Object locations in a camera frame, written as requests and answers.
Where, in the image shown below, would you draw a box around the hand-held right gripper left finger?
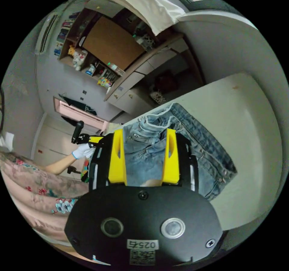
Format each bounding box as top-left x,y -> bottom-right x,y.
108,130 -> 127,184

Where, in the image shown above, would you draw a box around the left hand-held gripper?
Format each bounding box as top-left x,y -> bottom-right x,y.
78,134 -> 107,150

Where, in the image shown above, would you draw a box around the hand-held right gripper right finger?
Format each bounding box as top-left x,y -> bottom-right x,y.
161,128 -> 182,184

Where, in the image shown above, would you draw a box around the light blue jeans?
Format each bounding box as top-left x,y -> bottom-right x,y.
123,103 -> 238,202

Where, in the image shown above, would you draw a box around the person's left forearm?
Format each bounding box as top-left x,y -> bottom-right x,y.
45,155 -> 76,176

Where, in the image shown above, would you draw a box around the person's left hand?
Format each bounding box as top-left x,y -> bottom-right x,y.
72,143 -> 96,160

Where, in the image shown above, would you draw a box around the bed with pink floral quilt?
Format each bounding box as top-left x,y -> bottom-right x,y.
0,151 -> 91,247

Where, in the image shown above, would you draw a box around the white folding board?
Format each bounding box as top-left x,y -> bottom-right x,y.
106,72 -> 281,231

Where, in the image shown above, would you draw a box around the desk with drawers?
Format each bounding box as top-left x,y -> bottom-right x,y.
103,34 -> 205,123

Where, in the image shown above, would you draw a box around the white air conditioner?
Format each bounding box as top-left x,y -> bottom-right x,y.
34,14 -> 59,55

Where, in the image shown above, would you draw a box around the white curtain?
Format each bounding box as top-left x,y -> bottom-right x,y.
89,0 -> 189,36

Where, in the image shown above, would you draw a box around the wooden wall shelf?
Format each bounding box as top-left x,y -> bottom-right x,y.
54,0 -> 184,91

